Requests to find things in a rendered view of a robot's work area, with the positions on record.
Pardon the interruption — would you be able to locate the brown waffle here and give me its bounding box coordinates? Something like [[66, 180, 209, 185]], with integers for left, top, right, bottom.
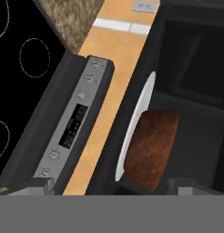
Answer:
[[124, 108, 180, 191]]

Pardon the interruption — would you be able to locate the white bowl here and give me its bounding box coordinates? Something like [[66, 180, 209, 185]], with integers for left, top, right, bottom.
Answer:
[[114, 70, 157, 183]]

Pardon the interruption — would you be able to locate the grey wall outlet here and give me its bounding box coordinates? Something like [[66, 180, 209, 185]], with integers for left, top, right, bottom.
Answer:
[[132, 0, 159, 15]]

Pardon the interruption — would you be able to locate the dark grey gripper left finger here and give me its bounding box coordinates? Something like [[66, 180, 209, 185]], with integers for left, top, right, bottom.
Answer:
[[7, 177, 56, 197]]

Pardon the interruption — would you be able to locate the black microwave oven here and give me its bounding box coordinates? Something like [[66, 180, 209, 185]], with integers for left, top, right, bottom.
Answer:
[[85, 0, 224, 197]]

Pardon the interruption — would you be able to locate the silver stove knob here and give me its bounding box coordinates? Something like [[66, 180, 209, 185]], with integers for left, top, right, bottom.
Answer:
[[84, 73, 97, 85], [90, 58, 103, 69], [47, 148, 61, 162], [76, 89, 87, 101], [38, 167, 51, 180]]

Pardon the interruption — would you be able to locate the black stove with silver panel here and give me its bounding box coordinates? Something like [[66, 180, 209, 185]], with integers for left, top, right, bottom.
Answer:
[[0, 0, 116, 197]]

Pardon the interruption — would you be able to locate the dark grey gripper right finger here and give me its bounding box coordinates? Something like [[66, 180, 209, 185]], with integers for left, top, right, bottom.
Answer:
[[167, 177, 224, 197]]

